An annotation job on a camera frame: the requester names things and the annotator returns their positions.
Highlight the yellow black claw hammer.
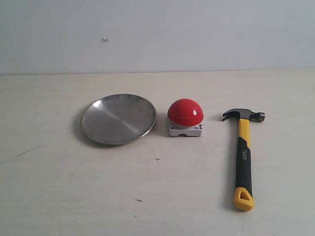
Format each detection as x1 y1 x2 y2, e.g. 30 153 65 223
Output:
222 108 265 211

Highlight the red dome push button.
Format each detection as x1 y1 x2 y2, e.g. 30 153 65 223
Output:
167 98 204 137

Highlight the round stainless steel plate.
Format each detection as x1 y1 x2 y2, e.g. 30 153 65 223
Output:
80 93 157 146

